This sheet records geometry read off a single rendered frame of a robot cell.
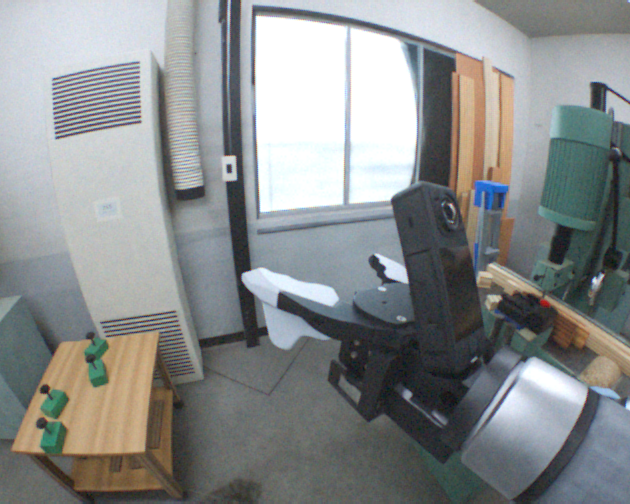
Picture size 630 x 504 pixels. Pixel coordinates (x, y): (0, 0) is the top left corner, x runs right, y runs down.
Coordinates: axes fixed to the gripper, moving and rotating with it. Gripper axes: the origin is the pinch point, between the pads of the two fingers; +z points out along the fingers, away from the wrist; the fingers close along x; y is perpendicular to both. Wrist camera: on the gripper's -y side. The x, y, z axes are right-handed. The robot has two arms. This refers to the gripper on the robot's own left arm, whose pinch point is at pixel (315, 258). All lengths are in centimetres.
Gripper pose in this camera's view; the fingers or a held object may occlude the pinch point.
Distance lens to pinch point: 28.2
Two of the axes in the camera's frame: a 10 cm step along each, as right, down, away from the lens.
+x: 8.3, -0.8, 5.5
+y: -1.1, 9.4, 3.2
